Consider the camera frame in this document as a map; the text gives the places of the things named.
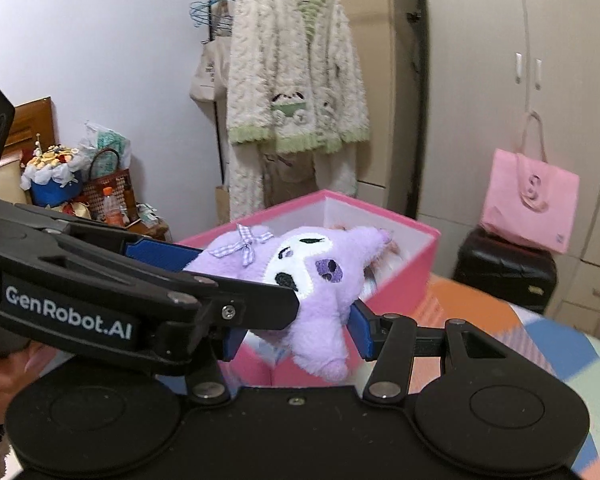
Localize purple kuromi plush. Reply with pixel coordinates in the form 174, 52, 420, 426
184, 224, 392, 384

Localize person left hand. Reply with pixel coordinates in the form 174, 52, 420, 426
0, 342, 57, 424

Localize pink storage box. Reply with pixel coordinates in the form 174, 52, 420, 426
183, 192, 439, 387

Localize orange drink bottle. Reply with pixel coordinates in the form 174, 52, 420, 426
102, 186, 126, 226

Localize brown paper bag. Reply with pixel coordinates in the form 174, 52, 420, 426
214, 185, 230, 226

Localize woven brown basket bag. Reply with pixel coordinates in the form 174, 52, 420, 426
83, 148, 140, 226

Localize black suitcase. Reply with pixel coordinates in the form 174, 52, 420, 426
452, 226, 558, 314

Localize beige canvas tote bag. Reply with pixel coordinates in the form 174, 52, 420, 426
189, 37, 232, 102

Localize pink tote bag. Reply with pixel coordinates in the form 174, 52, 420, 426
479, 110, 580, 254

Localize patchwork tablecloth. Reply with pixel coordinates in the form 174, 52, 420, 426
407, 278, 600, 479

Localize cream knit cardigan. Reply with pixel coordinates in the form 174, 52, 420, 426
226, 0, 370, 220

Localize beige wardrobe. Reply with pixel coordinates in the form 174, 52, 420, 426
418, 0, 600, 333

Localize blue wire hangers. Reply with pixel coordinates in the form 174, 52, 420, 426
188, 0, 234, 40

